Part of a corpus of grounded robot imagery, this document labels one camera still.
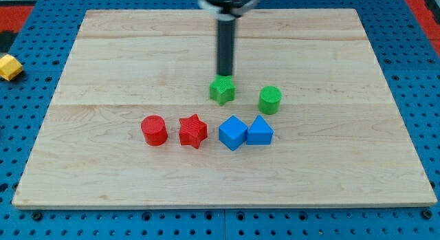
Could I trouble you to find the blue triangular prism block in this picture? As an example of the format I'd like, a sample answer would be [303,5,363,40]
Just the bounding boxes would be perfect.
[247,115,274,145]

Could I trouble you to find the red cylinder block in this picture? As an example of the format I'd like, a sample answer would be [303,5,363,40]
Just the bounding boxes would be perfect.
[141,115,168,146]

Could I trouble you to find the wooden board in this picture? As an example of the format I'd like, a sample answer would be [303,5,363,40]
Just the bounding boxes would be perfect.
[12,8,437,210]

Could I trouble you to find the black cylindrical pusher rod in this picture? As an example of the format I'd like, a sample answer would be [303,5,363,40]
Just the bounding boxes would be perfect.
[216,20,236,76]

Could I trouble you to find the yellow block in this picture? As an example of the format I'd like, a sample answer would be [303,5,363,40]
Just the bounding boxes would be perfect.
[0,53,23,81]

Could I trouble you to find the blue cube block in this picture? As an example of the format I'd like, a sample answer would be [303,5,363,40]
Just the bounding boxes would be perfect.
[219,116,248,151]

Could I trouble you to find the green star block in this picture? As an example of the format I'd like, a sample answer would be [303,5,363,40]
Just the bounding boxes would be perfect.
[209,75,236,106]

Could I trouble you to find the red star block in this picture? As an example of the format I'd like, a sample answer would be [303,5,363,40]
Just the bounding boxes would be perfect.
[179,114,208,149]

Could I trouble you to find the green cylinder block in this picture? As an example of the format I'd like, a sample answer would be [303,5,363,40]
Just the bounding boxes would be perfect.
[258,86,282,115]

